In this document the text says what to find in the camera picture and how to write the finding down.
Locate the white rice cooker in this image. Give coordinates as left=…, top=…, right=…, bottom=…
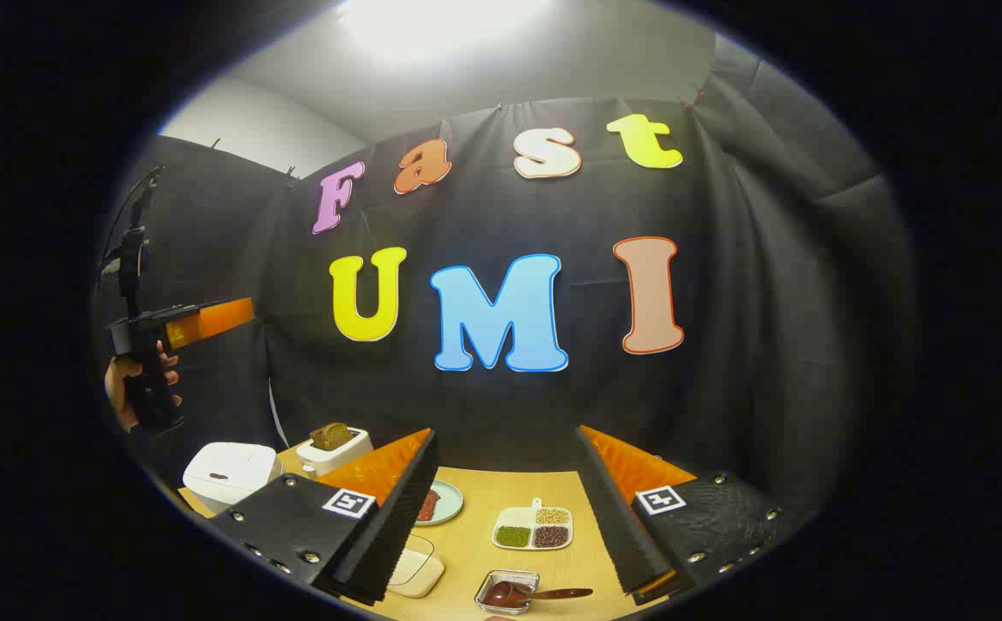
left=182, top=442, right=282, bottom=516

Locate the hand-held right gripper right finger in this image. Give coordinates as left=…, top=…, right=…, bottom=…
left=572, top=424, right=799, bottom=606

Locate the black backdrop cloth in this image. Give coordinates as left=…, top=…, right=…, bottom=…
left=91, top=34, right=920, bottom=518

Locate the pale green plate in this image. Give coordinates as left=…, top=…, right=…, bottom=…
left=415, top=480, right=464, bottom=527

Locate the white power cable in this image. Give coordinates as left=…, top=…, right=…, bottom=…
left=266, top=379, right=285, bottom=449

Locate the white toaster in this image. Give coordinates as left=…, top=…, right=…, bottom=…
left=296, top=427, right=374, bottom=478

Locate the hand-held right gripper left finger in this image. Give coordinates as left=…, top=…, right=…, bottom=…
left=208, top=429, right=440, bottom=606

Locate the white divided bean dish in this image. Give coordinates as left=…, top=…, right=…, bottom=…
left=492, top=498, right=573, bottom=551

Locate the clear box of rice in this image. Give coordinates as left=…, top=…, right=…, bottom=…
left=386, top=533, right=446, bottom=599

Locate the brown wooden spoon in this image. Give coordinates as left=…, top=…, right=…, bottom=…
left=482, top=580, right=594, bottom=607

